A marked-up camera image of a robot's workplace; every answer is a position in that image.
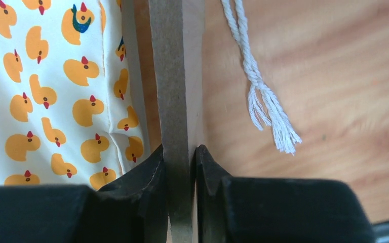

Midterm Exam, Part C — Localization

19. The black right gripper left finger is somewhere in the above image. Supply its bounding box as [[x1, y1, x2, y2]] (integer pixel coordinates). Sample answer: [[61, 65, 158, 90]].
[[0, 147, 168, 242]]

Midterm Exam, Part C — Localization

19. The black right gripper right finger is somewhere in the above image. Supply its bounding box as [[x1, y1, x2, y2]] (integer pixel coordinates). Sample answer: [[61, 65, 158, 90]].
[[195, 145, 375, 242]]

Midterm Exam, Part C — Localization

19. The yellow duck print blanket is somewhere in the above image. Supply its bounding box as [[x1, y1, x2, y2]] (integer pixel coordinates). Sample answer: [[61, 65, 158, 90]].
[[0, 1, 150, 189]]

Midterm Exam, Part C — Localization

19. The wooden pet bed frame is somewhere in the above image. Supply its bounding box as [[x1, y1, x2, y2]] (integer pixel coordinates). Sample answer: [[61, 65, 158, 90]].
[[130, 1, 205, 242]]

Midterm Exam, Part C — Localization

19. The white rope tie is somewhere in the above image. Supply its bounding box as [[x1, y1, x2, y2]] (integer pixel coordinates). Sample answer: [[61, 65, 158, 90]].
[[221, 0, 302, 155]]

